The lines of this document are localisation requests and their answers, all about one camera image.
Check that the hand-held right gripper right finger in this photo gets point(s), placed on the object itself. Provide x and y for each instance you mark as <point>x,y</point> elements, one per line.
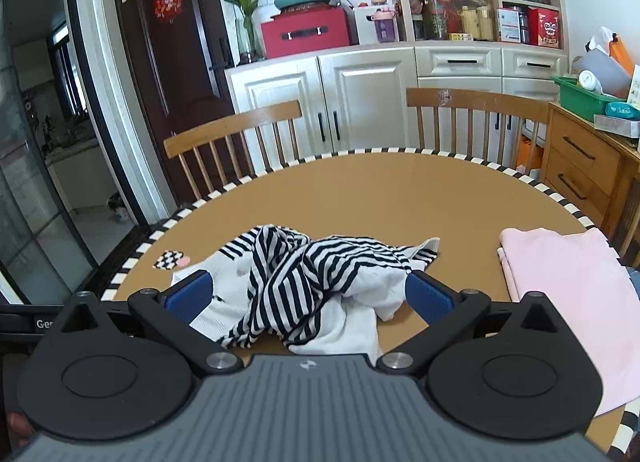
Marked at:
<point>430,297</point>

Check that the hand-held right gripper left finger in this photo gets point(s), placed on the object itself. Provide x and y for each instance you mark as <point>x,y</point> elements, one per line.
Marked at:
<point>192,292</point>

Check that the black white striped shirt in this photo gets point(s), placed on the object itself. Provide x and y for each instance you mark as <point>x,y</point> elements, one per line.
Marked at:
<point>290,282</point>

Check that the small checkered pink patch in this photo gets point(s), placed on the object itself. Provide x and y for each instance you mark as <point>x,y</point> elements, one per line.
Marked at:
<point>170,259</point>

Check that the round table with striped edge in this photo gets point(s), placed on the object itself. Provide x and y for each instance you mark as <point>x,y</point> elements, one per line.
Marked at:
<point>375,202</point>

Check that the black white cat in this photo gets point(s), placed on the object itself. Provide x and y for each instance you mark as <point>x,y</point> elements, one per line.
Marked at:
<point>117,206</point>

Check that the sliding glass door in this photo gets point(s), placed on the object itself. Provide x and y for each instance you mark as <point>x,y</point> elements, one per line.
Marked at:
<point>30,192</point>

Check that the pink folded cloth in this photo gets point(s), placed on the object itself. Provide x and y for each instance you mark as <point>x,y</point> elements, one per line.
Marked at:
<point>565,272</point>

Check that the wooden chair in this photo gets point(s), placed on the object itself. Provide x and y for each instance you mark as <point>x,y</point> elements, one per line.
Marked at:
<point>480,100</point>
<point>235,120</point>

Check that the wooden sideboard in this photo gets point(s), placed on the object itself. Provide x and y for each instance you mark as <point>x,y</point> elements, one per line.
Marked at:
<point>575,167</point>

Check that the white cabinet with shelves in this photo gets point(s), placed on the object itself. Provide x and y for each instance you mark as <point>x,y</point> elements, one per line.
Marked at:
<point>370,87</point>

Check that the dark brown door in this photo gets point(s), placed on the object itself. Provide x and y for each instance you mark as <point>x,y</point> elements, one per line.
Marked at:
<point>190,67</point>

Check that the green plastic basket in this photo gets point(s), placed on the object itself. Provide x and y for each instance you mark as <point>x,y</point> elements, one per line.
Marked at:
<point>575,100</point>

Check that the patterned flat box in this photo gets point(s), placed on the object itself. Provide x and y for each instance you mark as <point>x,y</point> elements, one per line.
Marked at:
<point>617,126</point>

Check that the white bottle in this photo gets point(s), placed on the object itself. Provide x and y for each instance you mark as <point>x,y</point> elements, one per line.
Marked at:
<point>590,82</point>

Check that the teal packet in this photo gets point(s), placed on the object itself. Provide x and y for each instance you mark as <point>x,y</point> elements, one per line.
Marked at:
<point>622,110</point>

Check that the pink purple water bottle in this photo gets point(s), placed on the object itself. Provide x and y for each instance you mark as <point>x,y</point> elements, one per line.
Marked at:
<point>385,25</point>

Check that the large red box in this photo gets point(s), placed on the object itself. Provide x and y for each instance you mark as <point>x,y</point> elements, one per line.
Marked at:
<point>305,32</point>

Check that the grey flat case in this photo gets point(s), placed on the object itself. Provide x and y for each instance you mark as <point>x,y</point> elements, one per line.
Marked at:
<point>602,72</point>

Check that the red and white box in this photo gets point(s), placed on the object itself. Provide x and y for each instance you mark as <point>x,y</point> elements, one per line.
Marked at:
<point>509,25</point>

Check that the red door ornament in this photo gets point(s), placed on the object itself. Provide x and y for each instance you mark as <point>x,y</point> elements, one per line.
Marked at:
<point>167,5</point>

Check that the green plant in glass vase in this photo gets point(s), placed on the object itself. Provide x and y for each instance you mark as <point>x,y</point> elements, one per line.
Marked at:
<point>247,7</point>

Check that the red box with figure print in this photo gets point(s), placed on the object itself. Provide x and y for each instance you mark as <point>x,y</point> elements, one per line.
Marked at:
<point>544,28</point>

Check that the orange bag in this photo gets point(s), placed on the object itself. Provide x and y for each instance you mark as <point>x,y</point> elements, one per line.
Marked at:
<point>622,52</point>

